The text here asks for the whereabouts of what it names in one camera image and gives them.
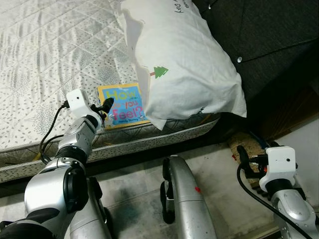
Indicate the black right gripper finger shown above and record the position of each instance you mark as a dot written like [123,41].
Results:
[242,157]

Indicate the silver robot leg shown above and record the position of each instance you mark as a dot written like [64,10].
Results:
[87,224]
[189,199]

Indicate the dark bed frame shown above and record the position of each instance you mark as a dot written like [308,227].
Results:
[149,149]

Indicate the brown doormat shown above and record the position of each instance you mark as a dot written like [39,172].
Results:
[239,139]

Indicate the yellow blue children's board book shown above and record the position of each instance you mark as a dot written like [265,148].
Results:
[127,107]

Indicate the silver right robot leg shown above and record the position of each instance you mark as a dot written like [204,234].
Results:
[189,199]

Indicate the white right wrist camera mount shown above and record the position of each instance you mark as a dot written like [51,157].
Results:
[281,162]

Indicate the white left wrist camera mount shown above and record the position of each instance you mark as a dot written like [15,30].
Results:
[77,99]

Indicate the silver left robot leg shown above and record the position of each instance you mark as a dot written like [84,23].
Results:
[87,224]

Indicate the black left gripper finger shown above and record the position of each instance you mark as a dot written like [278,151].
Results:
[107,104]

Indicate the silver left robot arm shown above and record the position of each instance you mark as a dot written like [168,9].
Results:
[50,184]

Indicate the white quilted patterned mattress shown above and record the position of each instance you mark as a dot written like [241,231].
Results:
[50,50]

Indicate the white pillow tree print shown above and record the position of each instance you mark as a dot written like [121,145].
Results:
[189,74]

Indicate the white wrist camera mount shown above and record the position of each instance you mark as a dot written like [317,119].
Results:
[281,162]
[77,99]

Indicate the dark grey tufted headboard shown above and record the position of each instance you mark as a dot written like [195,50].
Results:
[279,40]

